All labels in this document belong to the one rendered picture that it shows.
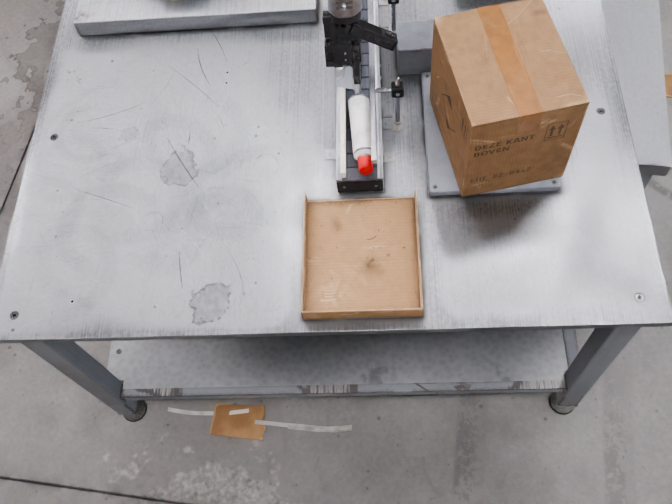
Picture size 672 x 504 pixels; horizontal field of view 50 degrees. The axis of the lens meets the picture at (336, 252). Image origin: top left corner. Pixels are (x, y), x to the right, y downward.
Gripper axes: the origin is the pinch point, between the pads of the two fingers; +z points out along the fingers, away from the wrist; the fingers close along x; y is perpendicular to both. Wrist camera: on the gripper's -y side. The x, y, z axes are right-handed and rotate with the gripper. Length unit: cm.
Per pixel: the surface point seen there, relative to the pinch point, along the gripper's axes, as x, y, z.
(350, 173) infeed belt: 17.8, 2.5, 11.2
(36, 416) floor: 18, 113, 105
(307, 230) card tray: 27.7, 12.9, 19.6
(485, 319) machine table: 49, -26, 28
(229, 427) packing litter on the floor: 23, 47, 106
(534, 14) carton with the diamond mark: 5.0, -38.4, -19.1
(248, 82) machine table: -15.0, 29.5, 4.5
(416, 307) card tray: 47, -11, 26
